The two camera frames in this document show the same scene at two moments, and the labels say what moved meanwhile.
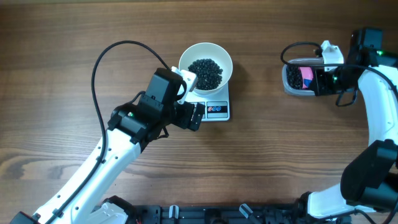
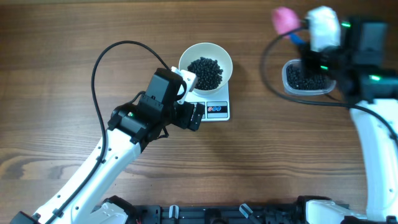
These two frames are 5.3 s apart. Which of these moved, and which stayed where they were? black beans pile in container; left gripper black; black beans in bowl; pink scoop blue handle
Moved: pink scoop blue handle
Stayed: black beans in bowl; black beans pile in container; left gripper black
